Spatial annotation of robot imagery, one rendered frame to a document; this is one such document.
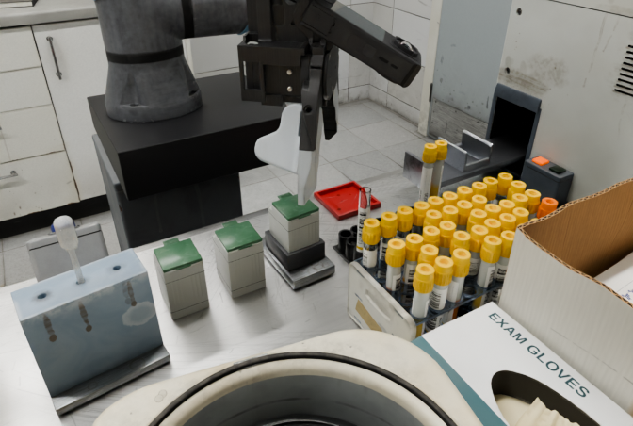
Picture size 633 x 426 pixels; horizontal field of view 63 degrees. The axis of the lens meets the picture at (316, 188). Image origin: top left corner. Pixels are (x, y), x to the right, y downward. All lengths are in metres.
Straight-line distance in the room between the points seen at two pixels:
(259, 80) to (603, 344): 0.35
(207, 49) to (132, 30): 2.11
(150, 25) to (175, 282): 0.41
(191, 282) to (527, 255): 0.31
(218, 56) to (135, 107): 2.13
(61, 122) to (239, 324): 1.74
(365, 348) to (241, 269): 0.22
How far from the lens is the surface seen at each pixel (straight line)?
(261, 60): 0.47
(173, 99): 0.82
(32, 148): 2.23
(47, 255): 0.58
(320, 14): 0.46
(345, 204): 0.71
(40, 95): 2.16
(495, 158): 0.79
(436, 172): 0.66
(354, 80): 3.41
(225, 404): 0.36
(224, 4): 0.82
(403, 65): 0.46
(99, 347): 0.50
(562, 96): 0.75
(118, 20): 0.81
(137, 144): 0.75
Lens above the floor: 1.26
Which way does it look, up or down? 31 degrees down
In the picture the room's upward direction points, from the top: straight up
